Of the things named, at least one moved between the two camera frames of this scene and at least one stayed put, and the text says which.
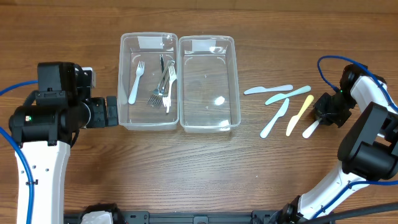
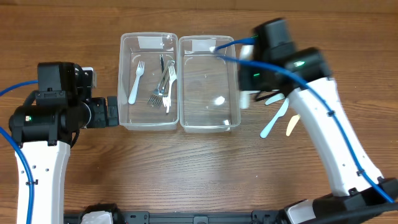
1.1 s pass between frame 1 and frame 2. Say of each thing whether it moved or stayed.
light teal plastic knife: stayed
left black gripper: stayed
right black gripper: moved
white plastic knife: moved
